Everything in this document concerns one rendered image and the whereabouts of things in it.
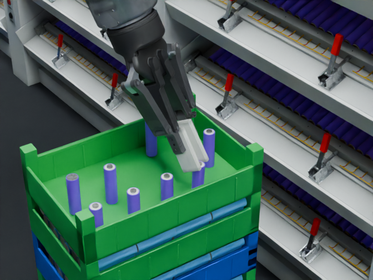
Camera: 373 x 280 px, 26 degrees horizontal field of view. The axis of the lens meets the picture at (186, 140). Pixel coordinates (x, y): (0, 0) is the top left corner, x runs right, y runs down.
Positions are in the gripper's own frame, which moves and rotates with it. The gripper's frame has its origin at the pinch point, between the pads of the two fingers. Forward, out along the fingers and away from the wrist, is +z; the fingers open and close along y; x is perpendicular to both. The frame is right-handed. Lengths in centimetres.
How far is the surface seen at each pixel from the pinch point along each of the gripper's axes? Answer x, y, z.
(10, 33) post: -108, -82, -4
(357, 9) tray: 18.8, -28.8, -4.9
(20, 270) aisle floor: -68, -14, 31
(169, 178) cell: -1.5, 4.9, 2.3
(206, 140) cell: -2.0, -7.4, 3.2
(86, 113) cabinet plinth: -84, -71, 20
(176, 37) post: -31, -52, 0
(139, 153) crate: -14.4, -6.1, 3.1
